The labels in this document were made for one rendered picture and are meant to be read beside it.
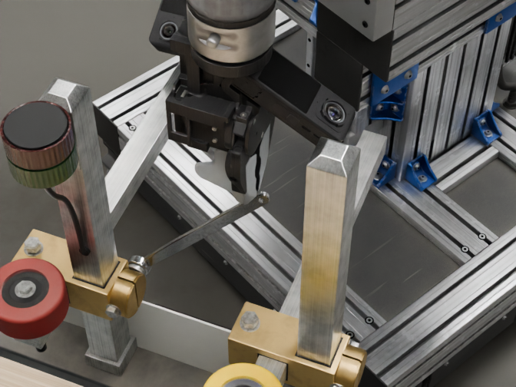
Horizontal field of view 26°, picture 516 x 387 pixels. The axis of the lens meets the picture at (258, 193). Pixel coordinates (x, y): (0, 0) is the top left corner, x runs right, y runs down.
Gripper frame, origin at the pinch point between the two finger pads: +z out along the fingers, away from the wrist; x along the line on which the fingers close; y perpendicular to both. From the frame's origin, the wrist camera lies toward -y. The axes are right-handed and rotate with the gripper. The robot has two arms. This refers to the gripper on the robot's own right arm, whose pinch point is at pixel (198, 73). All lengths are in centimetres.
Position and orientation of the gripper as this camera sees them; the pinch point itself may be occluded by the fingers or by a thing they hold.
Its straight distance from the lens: 144.5
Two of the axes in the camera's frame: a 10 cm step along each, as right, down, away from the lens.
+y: 3.7, -7.1, 6.0
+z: 0.0, 6.4, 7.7
